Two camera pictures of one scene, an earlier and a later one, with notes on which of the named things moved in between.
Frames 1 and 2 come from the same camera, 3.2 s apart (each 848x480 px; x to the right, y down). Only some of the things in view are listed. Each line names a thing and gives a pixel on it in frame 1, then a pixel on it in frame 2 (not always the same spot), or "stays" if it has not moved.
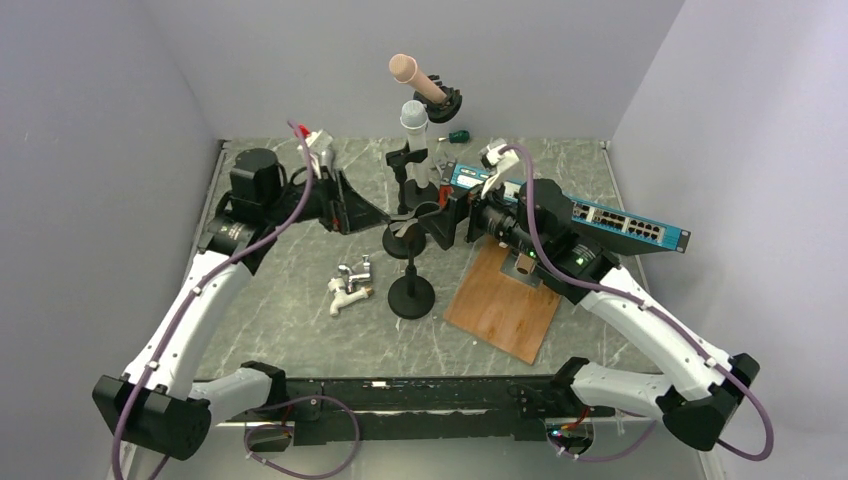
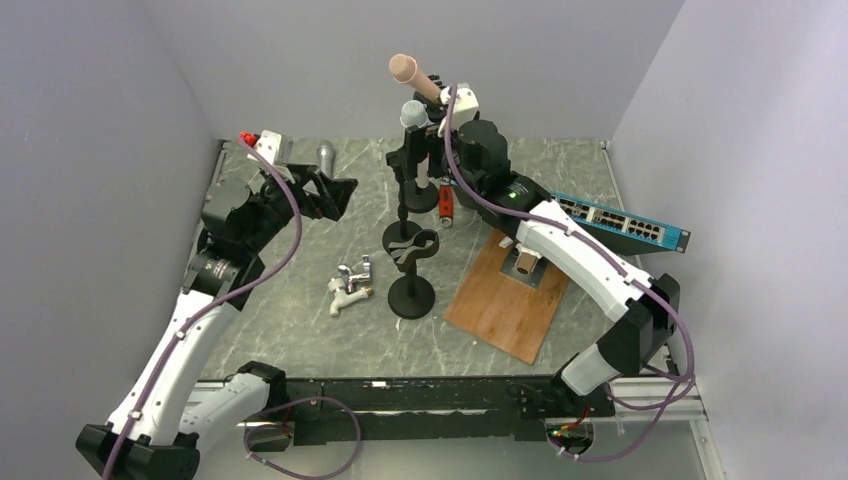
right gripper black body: [487, 215] → [427, 140]
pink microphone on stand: [443, 103] stays
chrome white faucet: [345, 291] stays
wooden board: [499, 310] stays
